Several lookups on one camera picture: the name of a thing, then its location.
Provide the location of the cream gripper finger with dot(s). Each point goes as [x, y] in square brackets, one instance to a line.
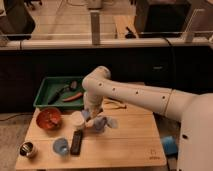
[90, 123]

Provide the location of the white cup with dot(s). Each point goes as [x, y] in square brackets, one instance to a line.
[77, 120]

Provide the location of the black remote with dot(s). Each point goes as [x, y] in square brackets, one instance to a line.
[76, 142]

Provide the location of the blue sponge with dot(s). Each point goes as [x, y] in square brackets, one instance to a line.
[86, 115]

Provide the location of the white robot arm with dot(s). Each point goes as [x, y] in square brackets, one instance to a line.
[193, 111]

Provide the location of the red bowl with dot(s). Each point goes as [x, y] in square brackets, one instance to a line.
[49, 118]

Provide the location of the blue cloth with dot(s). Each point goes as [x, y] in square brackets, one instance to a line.
[100, 122]

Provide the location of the yellow banana peel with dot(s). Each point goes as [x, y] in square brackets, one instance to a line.
[111, 104]

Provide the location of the orange carrot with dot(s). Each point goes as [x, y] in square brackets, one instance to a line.
[74, 97]

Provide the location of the blue cup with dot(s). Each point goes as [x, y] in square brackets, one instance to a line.
[60, 146]

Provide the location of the green plastic tray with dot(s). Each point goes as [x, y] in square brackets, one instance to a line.
[50, 85]

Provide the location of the metal cup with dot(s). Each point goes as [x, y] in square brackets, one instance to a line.
[27, 149]

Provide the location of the blue tape roll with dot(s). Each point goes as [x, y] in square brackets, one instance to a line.
[169, 145]

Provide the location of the white railing bar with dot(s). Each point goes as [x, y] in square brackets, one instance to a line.
[107, 43]

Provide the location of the black office chair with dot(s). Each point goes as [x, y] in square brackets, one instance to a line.
[17, 24]

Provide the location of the black handled brush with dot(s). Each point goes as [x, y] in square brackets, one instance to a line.
[71, 87]

